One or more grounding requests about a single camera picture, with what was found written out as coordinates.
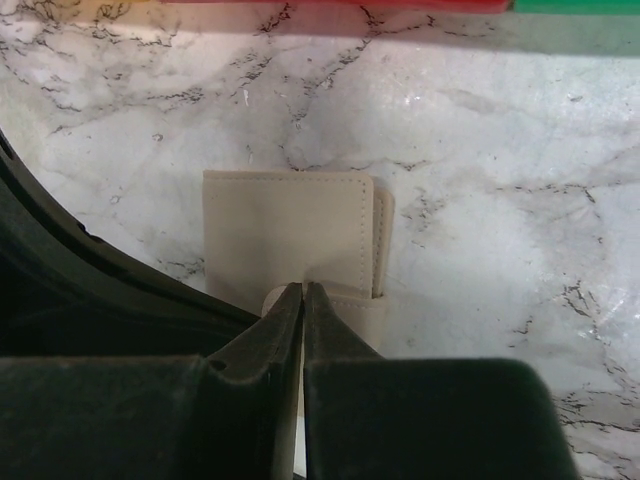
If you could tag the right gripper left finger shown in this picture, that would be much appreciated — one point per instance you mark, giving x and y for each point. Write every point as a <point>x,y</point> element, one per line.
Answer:
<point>229,415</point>

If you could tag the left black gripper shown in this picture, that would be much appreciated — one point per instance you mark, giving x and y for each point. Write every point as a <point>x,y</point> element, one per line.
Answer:
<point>66,292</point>

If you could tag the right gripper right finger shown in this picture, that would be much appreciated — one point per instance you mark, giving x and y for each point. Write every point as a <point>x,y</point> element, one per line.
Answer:
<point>368,417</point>

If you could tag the green plastic bin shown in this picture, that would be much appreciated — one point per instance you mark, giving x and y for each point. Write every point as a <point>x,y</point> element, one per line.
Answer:
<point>578,7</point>

